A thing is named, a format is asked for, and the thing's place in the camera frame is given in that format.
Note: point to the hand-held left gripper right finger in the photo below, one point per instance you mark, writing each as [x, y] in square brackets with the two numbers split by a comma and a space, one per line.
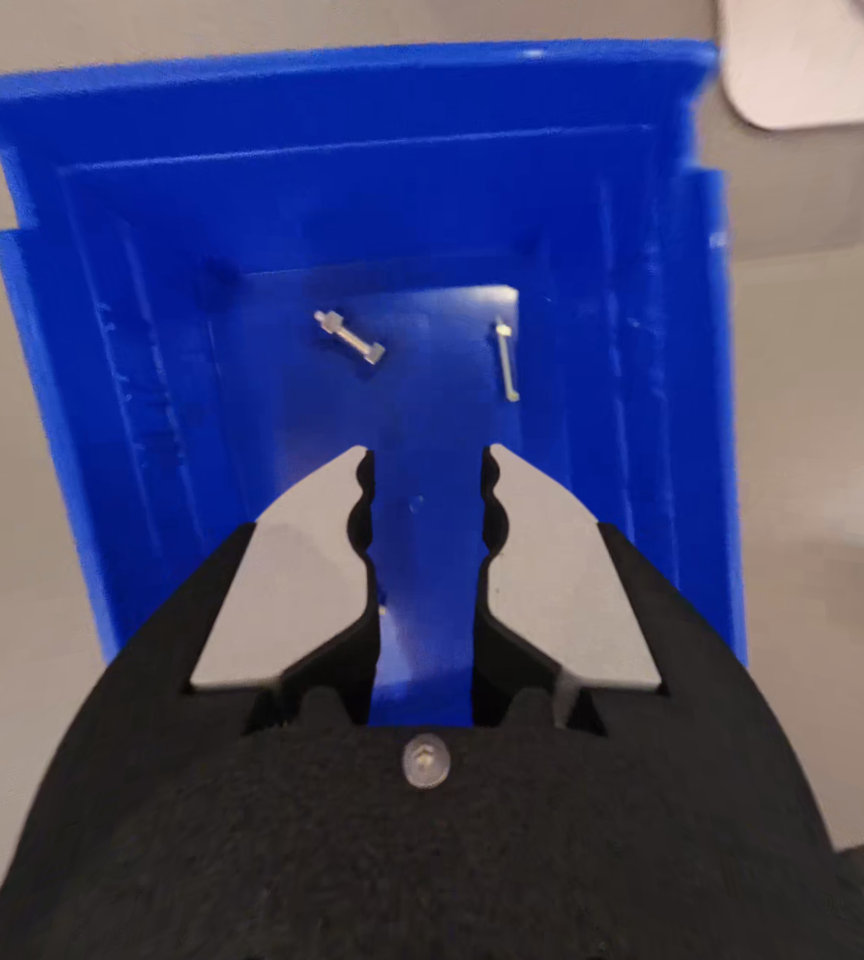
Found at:
[567, 600]

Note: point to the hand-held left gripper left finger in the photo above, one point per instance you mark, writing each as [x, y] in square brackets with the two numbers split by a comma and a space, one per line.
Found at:
[289, 600]

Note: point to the thin short steel bolt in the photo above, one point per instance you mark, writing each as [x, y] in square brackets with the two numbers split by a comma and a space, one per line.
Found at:
[507, 360]

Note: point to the small steel bolt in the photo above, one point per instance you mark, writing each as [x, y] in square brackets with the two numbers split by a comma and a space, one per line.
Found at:
[349, 337]

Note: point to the blue plastic bin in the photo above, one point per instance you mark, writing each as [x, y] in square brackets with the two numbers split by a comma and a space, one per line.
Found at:
[177, 225]

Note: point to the white document stand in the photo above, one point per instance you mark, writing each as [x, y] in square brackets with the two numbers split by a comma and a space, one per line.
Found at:
[814, 67]

